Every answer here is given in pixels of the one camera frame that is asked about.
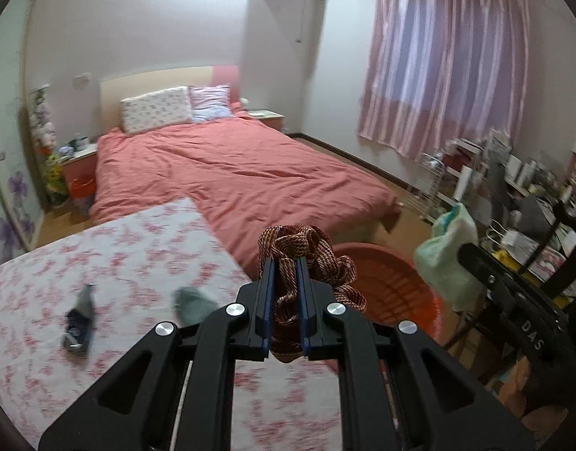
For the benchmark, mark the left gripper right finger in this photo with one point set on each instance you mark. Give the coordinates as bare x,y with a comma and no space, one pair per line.
330,330

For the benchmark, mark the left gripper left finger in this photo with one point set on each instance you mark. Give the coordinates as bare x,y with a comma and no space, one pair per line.
241,330

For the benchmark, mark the light green towel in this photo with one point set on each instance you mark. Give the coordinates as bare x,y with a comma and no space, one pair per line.
436,259

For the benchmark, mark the black chair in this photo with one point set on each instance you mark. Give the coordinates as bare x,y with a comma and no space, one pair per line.
561,218

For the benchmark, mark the grey green sock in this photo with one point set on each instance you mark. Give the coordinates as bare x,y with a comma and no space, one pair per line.
192,306

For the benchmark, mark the red plastic laundry basket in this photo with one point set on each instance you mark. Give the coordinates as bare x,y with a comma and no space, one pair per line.
393,289

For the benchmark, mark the cluttered white shelf desk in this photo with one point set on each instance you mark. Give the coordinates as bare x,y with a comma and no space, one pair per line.
513,214

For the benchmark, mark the coral red duvet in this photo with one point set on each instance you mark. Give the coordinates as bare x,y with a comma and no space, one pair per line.
243,177

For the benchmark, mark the dark blue grey sock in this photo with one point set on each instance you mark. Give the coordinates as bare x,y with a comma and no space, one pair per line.
79,322

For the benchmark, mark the pink floral tablecloth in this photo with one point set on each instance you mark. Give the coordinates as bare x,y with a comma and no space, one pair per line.
135,264

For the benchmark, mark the right nightstand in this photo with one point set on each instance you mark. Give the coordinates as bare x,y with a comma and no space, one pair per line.
269,118

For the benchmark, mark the red bin under nightstand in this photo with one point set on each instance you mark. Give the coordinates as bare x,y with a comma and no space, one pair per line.
82,190

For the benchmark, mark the pink left nightstand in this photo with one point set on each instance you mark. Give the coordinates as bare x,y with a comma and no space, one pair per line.
83,163

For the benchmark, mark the pink striped pillow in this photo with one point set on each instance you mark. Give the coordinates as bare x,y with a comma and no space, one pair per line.
209,103

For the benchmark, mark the white floral pillow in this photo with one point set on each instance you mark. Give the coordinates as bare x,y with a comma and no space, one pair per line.
155,110

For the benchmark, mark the glass floral wardrobe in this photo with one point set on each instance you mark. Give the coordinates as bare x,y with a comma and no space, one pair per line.
21,205

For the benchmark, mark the cream pink headboard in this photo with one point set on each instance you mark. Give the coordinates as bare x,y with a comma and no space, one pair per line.
113,91

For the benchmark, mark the pink striped curtain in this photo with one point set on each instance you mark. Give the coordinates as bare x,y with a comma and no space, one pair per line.
440,70

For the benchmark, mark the white wire rack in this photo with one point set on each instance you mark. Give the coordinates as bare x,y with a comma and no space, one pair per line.
423,191

